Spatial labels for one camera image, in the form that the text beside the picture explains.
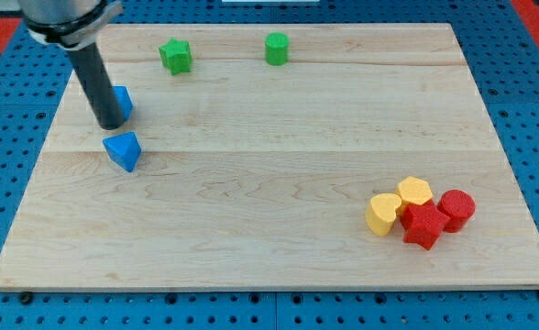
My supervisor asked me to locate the red star block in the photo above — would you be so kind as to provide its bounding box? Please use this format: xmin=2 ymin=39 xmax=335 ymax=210
xmin=401 ymin=203 xmax=450 ymax=250

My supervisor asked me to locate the wooden board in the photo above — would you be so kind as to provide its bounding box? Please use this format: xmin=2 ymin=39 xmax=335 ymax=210
xmin=0 ymin=23 xmax=539 ymax=292

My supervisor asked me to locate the yellow heart block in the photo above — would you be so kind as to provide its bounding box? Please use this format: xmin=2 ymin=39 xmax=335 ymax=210
xmin=365 ymin=193 xmax=402 ymax=237

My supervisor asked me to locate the blue triangle block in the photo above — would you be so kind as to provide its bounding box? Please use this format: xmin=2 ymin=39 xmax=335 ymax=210
xmin=103 ymin=132 xmax=142 ymax=172

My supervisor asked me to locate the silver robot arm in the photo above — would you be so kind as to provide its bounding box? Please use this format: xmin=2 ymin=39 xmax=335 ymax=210
xmin=17 ymin=0 xmax=124 ymax=50

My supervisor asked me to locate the green star block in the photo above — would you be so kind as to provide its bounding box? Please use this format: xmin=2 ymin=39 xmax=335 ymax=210
xmin=159 ymin=38 xmax=193 ymax=75

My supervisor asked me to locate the blue cube block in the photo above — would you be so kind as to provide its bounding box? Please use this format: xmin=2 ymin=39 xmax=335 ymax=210
xmin=114 ymin=85 xmax=133 ymax=121

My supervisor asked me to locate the yellow hexagon block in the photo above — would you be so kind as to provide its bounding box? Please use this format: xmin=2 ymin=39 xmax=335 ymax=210
xmin=395 ymin=176 xmax=434 ymax=216

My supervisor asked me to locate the green cylinder block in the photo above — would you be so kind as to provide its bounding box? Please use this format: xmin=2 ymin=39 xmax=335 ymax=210
xmin=265 ymin=32 xmax=290 ymax=66

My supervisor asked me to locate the red cylinder block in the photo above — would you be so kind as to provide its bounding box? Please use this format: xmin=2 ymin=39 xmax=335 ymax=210
xmin=436 ymin=190 xmax=476 ymax=233

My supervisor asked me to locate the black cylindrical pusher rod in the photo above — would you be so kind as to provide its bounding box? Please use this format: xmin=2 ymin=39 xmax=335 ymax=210
xmin=67 ymin=43 xmax=125 ymax=130

